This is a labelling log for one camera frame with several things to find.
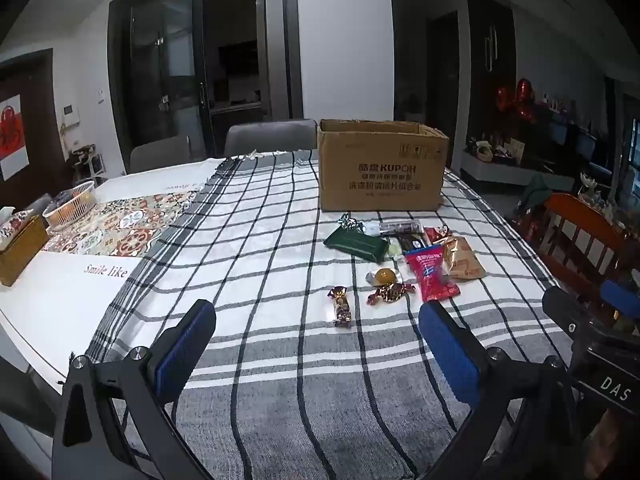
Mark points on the pale wrapped candy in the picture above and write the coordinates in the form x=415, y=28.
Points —
x=395, y=249

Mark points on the white low sideboard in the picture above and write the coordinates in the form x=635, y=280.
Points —
x=500, y=165

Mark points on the dark red twist-wrapped candy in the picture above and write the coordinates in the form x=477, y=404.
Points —
x=392, y=292
x=341, y=306

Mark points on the red foil balloons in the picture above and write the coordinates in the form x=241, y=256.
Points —
x=522, y=95

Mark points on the white printed table cover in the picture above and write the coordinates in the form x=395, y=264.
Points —
x=55, y=305

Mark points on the brown wooden chair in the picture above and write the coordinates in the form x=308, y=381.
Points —
x=575, y=210

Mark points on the grey upholstered chair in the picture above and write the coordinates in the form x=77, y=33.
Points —
x=270, y=137
x=160, y=152

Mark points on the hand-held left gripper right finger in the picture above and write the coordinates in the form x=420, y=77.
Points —
x=449, y=355

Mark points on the white woven basket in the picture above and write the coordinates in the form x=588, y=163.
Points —
x=70, y=207

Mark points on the dark glass sliding door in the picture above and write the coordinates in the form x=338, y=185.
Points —
x=160, y=70

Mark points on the tan snack packet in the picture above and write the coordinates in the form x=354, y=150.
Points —
x=462, y=260

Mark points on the dark green snack packet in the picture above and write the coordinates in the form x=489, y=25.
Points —
x=355, y=245

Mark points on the wooden tissue box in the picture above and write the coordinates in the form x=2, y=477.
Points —
x=20, y=250

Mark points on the orange jelly cup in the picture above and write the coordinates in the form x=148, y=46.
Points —
x=384, y=276

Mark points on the large red snack packet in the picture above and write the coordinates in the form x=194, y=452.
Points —
x=431, y=275

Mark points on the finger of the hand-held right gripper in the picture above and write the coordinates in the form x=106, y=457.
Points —
x=622, y=299
x=565, y=310

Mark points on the brown cardboard box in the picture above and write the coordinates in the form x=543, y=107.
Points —
x=380, y=175

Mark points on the red snack packet with heart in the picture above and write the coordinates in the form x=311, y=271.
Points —
x=437, y=234

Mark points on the dark green cloth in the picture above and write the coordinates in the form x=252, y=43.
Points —
x=536, y=190

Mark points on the red and white wall poster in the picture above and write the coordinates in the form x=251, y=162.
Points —
x=11, y=135

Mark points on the silver blue foil candy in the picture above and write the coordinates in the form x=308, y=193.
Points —
x=349, y=223

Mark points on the patterned table runner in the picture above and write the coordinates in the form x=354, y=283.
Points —
x=125, y=225

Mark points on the silver refrigerator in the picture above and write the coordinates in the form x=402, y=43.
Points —
x=275, y=55

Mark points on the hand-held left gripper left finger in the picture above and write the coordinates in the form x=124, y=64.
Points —
x=184, y=342

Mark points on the black and white checked tablecloth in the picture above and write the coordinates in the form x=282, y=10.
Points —
x=270, y=260

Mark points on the small white rack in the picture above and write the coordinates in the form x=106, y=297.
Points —
x=87, y=165

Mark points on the white wall intercom panel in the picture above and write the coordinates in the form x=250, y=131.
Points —
x=70, y=115

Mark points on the dark tall cabinet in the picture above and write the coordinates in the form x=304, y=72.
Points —
x=492, y=70

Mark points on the clear packet with dark bar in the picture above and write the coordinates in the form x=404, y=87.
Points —
x=402, y=228

